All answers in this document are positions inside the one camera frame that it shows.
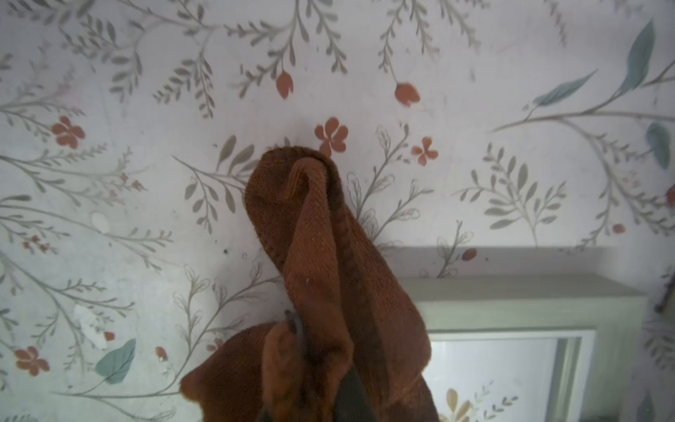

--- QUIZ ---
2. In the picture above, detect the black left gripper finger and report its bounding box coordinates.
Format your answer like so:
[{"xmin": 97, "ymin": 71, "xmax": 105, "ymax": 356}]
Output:
[{"xmin": 285, "ymin": 311, "xmax": 376, "ymax": 422}]

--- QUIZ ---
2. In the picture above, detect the brown cloth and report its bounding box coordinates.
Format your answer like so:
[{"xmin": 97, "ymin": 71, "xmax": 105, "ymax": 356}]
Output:
[{"xmin": 180, "ymin": 147, "xmax": 438, "ymax": 421}]

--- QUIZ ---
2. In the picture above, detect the green picture frame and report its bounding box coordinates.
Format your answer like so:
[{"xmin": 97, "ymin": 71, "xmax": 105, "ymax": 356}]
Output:
[{"xmin": 403, "ymin": 275, "xmax": 646, "ymax": 421}]

